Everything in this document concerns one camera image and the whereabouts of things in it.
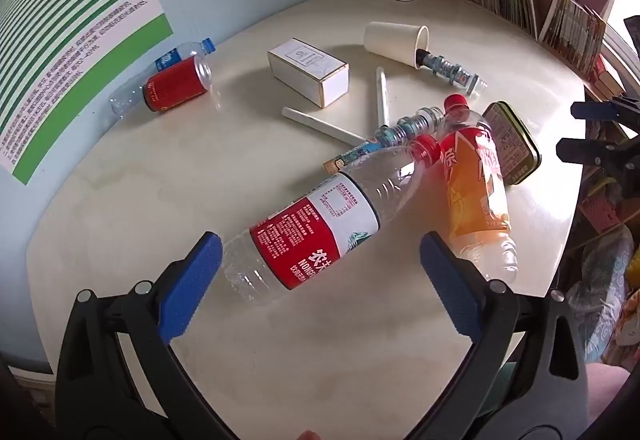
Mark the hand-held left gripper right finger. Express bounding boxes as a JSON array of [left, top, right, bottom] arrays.
[[415, 230, 591, 440]]

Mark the person's leg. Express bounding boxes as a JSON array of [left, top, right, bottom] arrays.
[[585, 365, 632, 440]]

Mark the orange drink bottle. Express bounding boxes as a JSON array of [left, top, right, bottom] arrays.
[[435, 94, 519, 283]]

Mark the green and gold tin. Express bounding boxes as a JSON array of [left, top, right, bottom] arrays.
[[481, 101, 542, 186]]

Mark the clear plastic bag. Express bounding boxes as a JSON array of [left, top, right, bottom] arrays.
[[565, 230, 636, 361]]

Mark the white paper cup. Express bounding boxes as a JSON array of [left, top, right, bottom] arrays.
[[363, 21, 430, 70]]

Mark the red drink can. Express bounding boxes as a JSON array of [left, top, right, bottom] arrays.
[[142, 55, 213, 112]]

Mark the row of colourful books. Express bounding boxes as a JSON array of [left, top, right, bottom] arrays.
[[540, 0, 608, 71]]

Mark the white stick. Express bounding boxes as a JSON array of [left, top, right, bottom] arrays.
[[375, 66, 391, 127], [281, 107, 366, 144]]

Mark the white perfume box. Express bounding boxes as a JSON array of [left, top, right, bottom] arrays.
[[267, 38, 349, 108]]

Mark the red label clear water bottle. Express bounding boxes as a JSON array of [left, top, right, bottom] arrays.
[[220, 136, 442, 306]]

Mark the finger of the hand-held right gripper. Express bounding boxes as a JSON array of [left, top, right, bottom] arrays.
[[570, 96, 640, 122], [556, 136, 640, 167]]

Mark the blue cap clear bottle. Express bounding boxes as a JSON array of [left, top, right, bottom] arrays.
[[109, 38, 217, 116]]

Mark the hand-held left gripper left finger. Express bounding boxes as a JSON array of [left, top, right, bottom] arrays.
[[54, 230, 236, 440]]

